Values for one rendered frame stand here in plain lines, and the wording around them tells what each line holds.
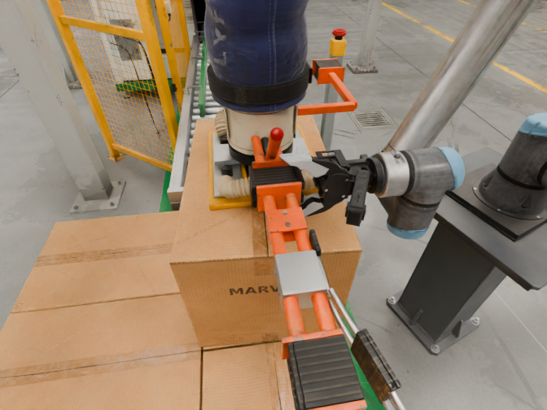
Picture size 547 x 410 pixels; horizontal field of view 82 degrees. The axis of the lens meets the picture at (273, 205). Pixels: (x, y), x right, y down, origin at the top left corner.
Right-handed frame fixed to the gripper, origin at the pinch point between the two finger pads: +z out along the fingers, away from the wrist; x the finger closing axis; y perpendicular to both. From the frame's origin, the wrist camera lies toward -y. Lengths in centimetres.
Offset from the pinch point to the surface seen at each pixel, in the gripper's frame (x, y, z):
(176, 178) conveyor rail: -48, 71, 33
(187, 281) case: -20.1, -3.4, 20.3
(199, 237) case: -13.1, 2.9, 16.8
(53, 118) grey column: -45, 132, 103
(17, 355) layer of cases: -53, 3, 74
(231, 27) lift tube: 23.5, 19.0, 5.6
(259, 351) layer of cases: -53, -7, 6
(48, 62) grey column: -17, 136, 94
